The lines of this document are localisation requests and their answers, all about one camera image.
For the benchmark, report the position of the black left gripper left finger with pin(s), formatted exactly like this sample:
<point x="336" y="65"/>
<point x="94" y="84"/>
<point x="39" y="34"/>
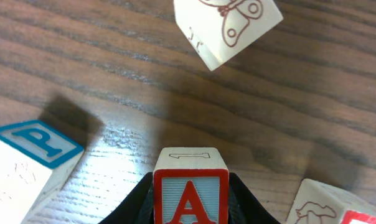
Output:
<point x="127" y="212"/>

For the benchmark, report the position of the red letter A block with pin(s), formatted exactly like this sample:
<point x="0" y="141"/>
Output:
<point x="190" y="186"/>

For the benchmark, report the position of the butterfly block red side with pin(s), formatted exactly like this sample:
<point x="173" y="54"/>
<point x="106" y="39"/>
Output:
<point x="220" y="29"/>

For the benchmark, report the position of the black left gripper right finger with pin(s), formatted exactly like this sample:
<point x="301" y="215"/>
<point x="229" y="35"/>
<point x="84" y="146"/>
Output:
<point x="243" y="206"/>

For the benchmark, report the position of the red letter I block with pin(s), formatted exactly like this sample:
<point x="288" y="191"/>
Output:
<point x="320" y="203"/>

